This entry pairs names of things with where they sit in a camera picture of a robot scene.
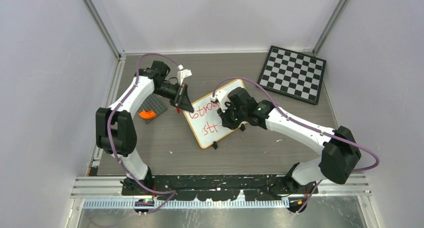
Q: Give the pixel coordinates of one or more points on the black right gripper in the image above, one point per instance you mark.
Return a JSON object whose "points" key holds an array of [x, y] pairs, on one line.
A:
{"points": [[226, 121]]}

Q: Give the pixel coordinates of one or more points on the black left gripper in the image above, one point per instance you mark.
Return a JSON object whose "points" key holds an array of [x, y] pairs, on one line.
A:
{"points": [[181, 99]]}

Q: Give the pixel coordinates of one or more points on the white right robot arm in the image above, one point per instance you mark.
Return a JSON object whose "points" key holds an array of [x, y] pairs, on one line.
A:
{"points": [[338, 155]]}

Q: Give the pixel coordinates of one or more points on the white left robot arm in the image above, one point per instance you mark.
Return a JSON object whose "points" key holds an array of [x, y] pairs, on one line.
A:
{"points": [[115, 132]]}

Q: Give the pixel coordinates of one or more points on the grey studded building plate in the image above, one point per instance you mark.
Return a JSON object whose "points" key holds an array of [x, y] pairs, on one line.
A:
{"points": [[152, 102]]}

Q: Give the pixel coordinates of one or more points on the orange curved block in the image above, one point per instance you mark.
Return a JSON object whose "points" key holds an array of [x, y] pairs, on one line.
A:
{"points": [[147, 115]]}

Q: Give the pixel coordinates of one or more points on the black white checkerboard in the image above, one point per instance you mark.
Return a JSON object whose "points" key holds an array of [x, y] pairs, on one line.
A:
{"points": [[293, 74]]}

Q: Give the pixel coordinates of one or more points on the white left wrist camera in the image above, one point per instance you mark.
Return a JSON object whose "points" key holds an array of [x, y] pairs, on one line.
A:
{"points": [[182, 74]]}

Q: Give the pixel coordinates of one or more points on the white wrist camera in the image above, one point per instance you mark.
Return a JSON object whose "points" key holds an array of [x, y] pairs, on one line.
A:
{"points": [[220, 97], [182, 74]]}

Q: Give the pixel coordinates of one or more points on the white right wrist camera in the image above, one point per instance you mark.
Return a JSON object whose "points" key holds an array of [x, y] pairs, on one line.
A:
{"points": [[220, 97]]}

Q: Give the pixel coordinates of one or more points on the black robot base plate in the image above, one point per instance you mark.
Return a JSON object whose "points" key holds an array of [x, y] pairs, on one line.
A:
{"points": [[219, 188]]}

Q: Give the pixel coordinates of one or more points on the aluminium rail frame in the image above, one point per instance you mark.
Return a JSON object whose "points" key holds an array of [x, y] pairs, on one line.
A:
{"points": [[98, 192]]}

